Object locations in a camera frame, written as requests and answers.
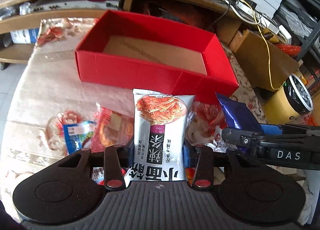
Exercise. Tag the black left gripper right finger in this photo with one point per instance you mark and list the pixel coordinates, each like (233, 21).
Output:
(199, 157)

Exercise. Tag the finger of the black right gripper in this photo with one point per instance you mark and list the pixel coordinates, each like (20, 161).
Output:
(283, 141)
(277, 129)

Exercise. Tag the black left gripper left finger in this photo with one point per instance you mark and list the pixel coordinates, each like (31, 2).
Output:
(109, 166)

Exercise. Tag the dark blue snack packet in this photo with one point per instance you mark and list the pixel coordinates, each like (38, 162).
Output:
(237, 115)

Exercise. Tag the red clear pastry packet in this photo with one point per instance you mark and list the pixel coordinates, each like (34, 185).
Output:
(112, 128)

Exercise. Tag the blue sausage snack packet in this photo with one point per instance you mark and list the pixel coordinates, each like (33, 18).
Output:
(76, 135)

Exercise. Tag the clear bun bread packet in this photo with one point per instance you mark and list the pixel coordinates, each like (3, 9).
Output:
(218, 144)

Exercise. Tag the gold cylindrical tin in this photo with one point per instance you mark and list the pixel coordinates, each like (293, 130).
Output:
(289, 102)

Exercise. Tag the brown cardboard box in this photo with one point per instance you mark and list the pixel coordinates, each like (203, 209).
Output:
(264, 64)

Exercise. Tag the floral beige tablecloth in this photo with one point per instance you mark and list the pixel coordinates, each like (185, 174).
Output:
(48, 86)

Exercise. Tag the white power strip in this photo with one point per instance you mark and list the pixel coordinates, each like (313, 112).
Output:
(254, 17)

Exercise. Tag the red cardboard box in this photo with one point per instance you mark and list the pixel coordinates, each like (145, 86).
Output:
(136, 51)

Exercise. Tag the wooden TV cabinet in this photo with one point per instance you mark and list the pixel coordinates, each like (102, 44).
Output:
(211, 15)

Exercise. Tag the white blue carton box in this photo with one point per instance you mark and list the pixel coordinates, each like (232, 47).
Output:
(25, 36)

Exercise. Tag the silver media player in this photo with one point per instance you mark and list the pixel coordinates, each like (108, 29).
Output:
(50, 5)

